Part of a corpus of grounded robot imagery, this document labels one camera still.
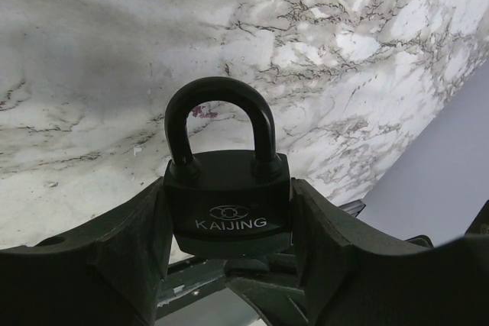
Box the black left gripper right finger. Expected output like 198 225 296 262
292 179 488 325

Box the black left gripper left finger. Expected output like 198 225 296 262
1 179 170 325

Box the black padlock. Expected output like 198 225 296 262
163 77 292 260

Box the aluminium rail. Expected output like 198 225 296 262
339 199 366 218

